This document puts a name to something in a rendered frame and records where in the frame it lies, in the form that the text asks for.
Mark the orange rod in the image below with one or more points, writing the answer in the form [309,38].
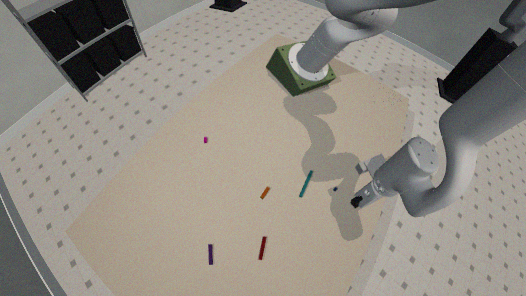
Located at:
[265,192]

